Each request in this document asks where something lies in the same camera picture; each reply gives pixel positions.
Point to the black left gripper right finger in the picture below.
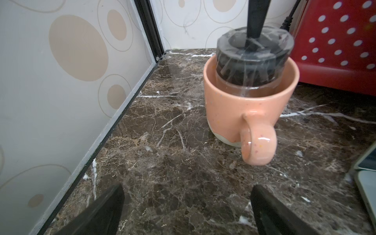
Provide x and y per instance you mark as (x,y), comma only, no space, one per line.
(272,217)

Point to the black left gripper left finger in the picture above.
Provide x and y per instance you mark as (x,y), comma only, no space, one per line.
(102,217)

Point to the silver laptop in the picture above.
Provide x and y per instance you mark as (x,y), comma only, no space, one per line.
(365,178)

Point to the pink ceramic mug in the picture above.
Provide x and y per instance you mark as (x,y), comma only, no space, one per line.
(247,123)

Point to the red polka dot toaster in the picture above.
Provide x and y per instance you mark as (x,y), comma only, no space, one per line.
(335,45)

